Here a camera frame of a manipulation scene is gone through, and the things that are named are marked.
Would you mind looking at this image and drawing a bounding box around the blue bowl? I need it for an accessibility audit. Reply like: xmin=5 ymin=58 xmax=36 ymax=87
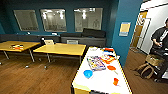
xmin=82 ymin=69 xmax=94 ymax=80

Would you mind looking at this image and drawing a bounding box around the open white laptop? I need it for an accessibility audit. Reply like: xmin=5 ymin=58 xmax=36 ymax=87
xmin=44 ymin=39 xmax=55 ymax=46

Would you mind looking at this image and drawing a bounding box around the white bowl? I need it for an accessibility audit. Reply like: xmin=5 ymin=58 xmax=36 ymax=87
xmin=89 ymin=46 xmax=101 ymax=54

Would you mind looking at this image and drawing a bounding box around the dark grey sofa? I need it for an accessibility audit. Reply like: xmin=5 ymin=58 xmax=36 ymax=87
xmin=59 ymin=27 xmax=108 ymax=48

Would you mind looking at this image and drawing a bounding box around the colourful board game box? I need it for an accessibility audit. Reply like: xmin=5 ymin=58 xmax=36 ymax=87
xmin=86 ymin=55 xmax=107 ymax=72

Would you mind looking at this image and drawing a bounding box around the red ping pong paddle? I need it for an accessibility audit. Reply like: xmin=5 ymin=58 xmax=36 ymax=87
xmin=103 ymin=47 xmax=115 ymax=53

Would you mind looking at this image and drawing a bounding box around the orange game box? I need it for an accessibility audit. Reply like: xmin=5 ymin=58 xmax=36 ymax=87
xmin=100 ymin=54 xmax=117 ymax=65

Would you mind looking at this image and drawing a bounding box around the white table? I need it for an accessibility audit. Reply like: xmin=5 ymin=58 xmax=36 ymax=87
xmin=71 ymin=46 xmax=133 ymax=94

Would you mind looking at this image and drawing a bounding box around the brown wooden door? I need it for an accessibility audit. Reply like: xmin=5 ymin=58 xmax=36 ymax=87
xmin=131 ymin=11 xmax=148 ymax=50

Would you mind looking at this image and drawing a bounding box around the long dark bench sofa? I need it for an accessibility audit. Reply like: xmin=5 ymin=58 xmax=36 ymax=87
xmin=0 ymin=33 xmax=61 ymax=44

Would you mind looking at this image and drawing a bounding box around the long wooden desk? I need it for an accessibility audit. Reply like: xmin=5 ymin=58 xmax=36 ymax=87
xmin=0 ymin=40 xmax=42 ymax=63

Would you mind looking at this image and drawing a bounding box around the small orange black box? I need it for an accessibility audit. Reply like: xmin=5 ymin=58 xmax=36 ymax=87
xmin=9 ymin=44 xmax=25 ymax=51

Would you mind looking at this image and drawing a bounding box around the tan woven basket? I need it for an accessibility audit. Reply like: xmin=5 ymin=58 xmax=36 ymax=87
xmin=145 ymin=54 xmax=166 ymax=68

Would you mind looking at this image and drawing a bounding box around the person in dark shirt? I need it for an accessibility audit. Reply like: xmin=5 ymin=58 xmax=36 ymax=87
xmin=149 ymin=17 xmax=168 ymax=83

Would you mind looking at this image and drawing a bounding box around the yellow wall notice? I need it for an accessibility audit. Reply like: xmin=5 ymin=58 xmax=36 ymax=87
xmin=118 ymin=21 xmax=132 ymax=37

